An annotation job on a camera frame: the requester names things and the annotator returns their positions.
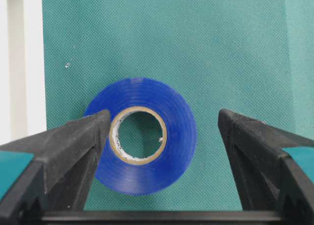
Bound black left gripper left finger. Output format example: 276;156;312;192
0;110;110;225

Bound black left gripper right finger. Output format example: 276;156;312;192
218;109;314;225

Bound blue tape roll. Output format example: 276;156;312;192
85;77;197;196

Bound white plastic tray case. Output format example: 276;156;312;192
0;0;47;144

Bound green table cloth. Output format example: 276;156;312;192
42;0;314;210

